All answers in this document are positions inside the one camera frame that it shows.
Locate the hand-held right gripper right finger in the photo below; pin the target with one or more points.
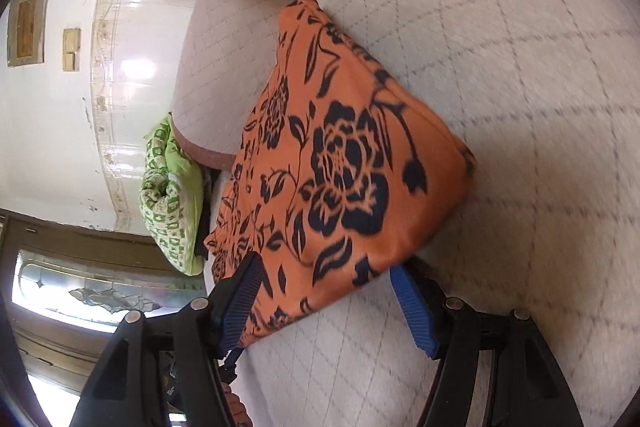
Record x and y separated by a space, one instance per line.
415 307

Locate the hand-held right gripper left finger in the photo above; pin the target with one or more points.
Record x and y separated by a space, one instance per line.
237 302

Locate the orange floral shirt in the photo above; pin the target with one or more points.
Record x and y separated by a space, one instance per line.
350 147

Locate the green patterned pillow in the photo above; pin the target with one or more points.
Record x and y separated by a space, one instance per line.
170 197

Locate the wooden door with glass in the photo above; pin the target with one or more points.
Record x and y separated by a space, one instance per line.
75 237

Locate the pink bolster cushion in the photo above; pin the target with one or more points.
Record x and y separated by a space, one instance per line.
225 57

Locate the small framed picture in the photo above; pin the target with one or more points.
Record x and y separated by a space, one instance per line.
27 27

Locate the beige light switch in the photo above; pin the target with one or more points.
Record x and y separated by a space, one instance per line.
71 61
71 40

